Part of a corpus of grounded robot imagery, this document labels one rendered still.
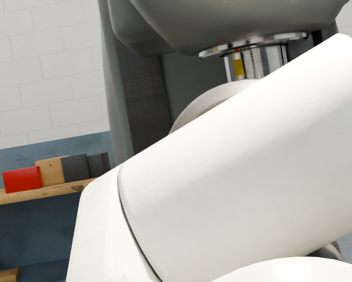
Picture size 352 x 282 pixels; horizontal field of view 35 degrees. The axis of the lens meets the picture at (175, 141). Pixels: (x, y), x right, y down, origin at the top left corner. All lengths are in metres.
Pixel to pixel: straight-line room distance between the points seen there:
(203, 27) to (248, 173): 0.20
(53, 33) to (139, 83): 4.02
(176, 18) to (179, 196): 0.21
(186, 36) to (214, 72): 0.43
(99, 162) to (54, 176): 0.36
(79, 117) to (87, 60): 0.48
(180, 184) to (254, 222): 0.03
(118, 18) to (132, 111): 0.28
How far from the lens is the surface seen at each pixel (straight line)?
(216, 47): 0.42
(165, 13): 0.38
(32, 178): 4.26
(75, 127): 4.75
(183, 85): 0.82
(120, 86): 0.82
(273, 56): 0.43
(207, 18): 0.37
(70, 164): 4.24
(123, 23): 0.56
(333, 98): 0.19
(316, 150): 0.18
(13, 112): 4.88
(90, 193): 0.22
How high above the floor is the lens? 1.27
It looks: 3 degrees down
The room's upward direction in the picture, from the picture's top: 10 degrees counter-clockwise
